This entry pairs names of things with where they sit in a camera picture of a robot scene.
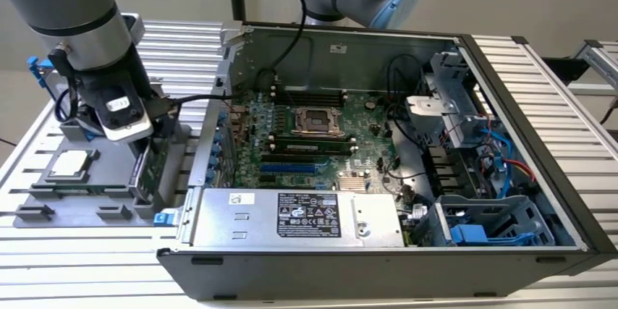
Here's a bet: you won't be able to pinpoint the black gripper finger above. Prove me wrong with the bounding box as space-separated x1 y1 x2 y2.
153 97 182 140

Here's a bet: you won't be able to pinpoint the green graphics card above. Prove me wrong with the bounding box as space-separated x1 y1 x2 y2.
132 77 183 212

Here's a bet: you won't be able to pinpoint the hard disk in blue carrier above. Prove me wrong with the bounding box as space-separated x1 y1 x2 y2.
27 56 98 140

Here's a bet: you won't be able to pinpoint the gray parts rack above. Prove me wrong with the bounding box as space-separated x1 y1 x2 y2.
12 106 202 229

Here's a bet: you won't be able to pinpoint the silver CPU chip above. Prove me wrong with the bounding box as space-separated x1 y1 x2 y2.
47 149 96 179

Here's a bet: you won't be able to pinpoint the green loose RAM stick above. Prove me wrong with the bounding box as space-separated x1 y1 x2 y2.
31 184 132 195

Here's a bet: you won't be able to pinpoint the blue case latch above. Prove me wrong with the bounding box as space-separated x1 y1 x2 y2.
153 208 177 227

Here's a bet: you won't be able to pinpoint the blue expansion slot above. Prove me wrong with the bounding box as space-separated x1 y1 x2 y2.
262 163 317 177

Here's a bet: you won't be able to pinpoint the CPU socket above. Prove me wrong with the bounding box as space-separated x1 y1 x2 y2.
289 106 347 135

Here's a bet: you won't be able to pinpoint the silver power supply unit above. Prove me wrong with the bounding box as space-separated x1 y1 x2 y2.
191 187 407 248

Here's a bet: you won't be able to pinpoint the green motherboard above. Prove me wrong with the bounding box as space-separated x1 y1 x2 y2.
231 88 402 193

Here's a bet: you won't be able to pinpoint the silver finned chipset heatsink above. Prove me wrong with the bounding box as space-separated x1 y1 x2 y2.
337 177 371 192

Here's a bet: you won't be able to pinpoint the open black PC case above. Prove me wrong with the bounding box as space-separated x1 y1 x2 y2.
157 21 613 302

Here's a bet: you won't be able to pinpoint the gray metal drive cage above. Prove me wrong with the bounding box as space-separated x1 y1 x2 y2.
403 51 490 149

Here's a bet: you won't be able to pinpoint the gray disk bay cage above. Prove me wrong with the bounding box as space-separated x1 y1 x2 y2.
418 194 557 248

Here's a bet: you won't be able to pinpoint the blue disk carrier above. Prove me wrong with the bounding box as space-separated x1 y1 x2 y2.
449 224 537 247

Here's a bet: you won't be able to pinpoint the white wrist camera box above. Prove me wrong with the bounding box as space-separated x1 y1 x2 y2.
95 83 155 143

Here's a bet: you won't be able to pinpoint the white camera on black bracket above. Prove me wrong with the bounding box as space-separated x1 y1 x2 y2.
120 12 146 48

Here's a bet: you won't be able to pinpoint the black wire bundle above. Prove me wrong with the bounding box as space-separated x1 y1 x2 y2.
383 54 425 122

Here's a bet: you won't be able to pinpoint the blue data wire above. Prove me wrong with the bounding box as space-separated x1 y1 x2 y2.
476 124 522 212

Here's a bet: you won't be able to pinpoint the red and yellow wires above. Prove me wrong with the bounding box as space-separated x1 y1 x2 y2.
510 158 538 182

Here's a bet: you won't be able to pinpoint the aluminium frame table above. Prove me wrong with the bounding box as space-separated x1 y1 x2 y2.
540 39 618 125

